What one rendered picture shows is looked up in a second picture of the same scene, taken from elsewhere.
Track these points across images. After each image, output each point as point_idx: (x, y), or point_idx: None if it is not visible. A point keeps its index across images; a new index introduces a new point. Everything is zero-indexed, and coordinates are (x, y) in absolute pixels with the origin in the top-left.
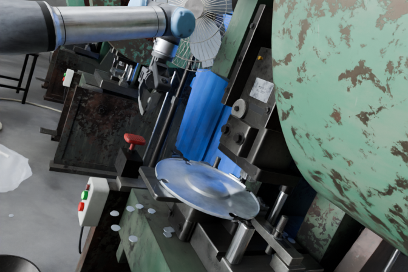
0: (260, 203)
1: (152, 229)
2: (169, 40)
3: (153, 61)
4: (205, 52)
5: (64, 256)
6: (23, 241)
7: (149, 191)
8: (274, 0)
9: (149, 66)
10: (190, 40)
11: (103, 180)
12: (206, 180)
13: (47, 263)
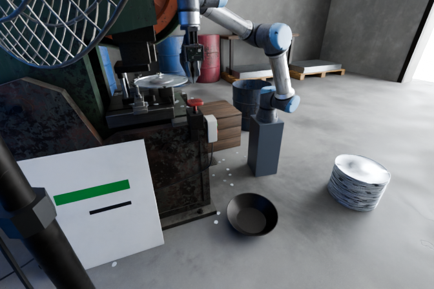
0: (137, 79)
1: (183, 101)
2: (189, 11)
3: (195, 35)
4: None
5: (224, 271)
6: (267, 280)
7: (181, 113)
8: None
9: (197, 42)
10: None
11: (208, 119)
12: (161, 80)
13: (234, 257)
